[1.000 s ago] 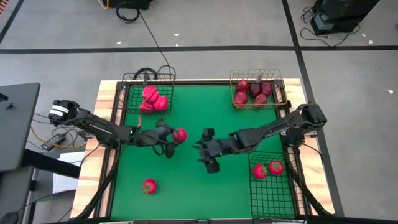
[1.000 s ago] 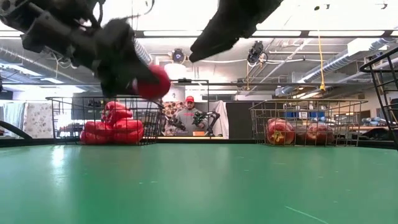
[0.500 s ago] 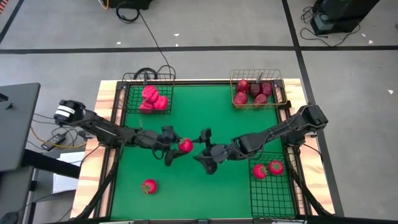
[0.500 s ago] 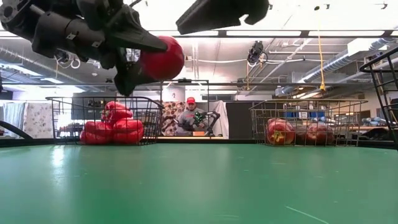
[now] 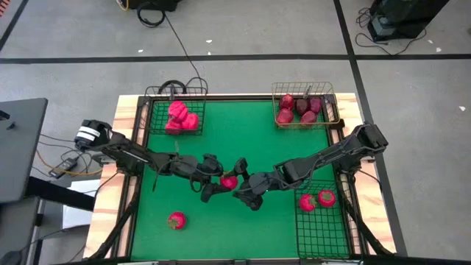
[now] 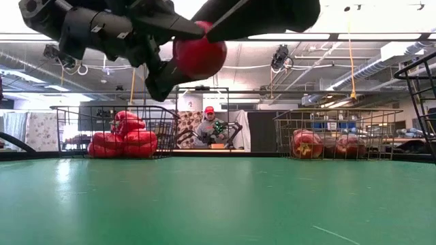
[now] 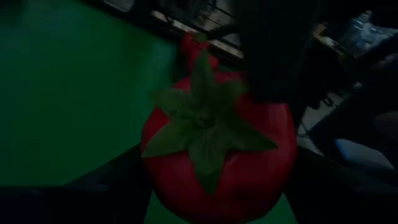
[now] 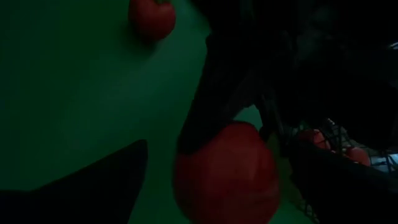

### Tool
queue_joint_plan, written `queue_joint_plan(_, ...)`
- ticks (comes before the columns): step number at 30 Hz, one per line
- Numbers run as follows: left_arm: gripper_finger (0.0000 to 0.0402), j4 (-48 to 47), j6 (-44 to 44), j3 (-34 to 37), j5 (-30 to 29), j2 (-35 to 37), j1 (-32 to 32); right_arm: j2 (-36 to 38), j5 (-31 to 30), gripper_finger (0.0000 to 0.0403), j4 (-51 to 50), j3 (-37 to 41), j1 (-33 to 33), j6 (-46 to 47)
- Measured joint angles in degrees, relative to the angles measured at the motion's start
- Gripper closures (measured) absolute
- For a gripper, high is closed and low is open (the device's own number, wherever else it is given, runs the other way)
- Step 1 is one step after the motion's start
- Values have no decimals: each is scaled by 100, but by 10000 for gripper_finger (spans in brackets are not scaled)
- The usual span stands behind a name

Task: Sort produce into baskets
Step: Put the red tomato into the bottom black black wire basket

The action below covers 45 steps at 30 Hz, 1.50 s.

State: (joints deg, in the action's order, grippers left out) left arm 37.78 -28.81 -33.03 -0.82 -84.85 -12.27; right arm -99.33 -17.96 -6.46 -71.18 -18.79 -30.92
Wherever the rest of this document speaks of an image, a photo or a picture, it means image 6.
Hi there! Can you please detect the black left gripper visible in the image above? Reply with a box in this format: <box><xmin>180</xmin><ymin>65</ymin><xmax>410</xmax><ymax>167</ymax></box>
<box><xmin>59</xmin><ymin>8</ymin><xmax>206</xmax><ymax>103</ymax></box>

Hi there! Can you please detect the red tomato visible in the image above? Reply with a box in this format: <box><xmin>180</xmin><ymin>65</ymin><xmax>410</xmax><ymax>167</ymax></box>
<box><xmin>172</xmin><ymin>20</ymin><xmax>228</xmax><ymax>82</ymax></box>

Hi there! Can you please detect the brown patterned panel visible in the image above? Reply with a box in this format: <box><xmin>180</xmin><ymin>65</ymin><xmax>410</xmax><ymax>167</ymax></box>
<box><xmin>176</xmin><ymin>110</ymin><xmax>205</xmax><ymax>150</ymax></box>

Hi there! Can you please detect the person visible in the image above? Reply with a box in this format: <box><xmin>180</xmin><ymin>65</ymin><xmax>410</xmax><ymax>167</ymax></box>
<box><xmin>194</xmin><ymin>105</ymin><xmax>230</xmax><ymax>148</ymax></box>

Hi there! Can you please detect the white cloth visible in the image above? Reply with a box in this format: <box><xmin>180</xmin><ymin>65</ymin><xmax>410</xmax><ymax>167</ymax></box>
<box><xmin>227</xmin><ymin>109</ymin><xmax>252</xmax><ymax>153</ymax></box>

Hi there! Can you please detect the overhead light bar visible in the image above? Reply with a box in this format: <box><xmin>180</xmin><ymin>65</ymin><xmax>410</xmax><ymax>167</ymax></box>
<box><xmin>0</xmin><ymin>32</ymin><xmax>436</xmax><ymax>43</ymax></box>

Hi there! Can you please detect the floral curtain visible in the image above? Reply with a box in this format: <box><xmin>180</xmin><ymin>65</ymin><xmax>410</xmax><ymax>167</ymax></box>
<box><xmin>25</xmin><ymin>112</ymin><xmax>61</xmax><ymax>152</ymax></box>

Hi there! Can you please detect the white curtain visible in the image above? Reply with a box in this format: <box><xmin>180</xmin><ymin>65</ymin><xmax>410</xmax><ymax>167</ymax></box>
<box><xmin>2</xmin><ymin>111</ymin><xmax>28</xmax><ymax>150</ymax></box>

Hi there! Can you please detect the black ceiling-mounted camera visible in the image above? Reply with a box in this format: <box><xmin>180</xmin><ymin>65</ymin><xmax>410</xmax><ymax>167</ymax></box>
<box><xmin>42</xmin><ymin>43</ymin><xmax>78</xmax><ymax>71</ymax></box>
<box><xmin>270</xmin><ymin>44</ymin><xmax>291</xmax><ymax>71</ymax></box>

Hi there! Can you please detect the yellow hanging cord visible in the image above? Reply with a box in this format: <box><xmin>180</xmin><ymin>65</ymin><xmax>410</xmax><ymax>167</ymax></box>
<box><xmin>128</xmin><ymin>67</ymin><xmax>136</xmax><ymax>105</ymax></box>
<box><xmin>346</xmin><ymin>6</ymin><xmax>358</xmax><ymax>102</ymax></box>

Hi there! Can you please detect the black wire basket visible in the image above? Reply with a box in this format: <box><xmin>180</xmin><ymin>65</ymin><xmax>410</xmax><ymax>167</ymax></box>
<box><xmin>393</xmin><ymin>50</ymin><xmax>436</xmax><ymax>171</ymax></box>
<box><xmin>49</xmin><ymin>104</ymin><xmax>181</xmax><ymax>160</ymax></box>

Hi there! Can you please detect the silver ventilation duct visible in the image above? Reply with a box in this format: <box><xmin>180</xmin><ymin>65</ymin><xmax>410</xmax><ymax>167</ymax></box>
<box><xmin>328</xmin><ymin>40</ymin><xmax>436</xmax><ymax>92</ymax></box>

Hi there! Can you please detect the bronze wire basket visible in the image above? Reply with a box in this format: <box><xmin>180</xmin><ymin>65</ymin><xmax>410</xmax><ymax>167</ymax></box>
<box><xmin>273</xmin><ymin>108</ymin><xmax>405</xmax><ymax>161</ymax></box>

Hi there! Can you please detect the black curved hose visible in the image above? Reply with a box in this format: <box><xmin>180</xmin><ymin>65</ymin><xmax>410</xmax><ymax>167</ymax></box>
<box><xmin>0</xmin><ymin>131</ymin><xmax>37</xmax><ymax>153</ymax></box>

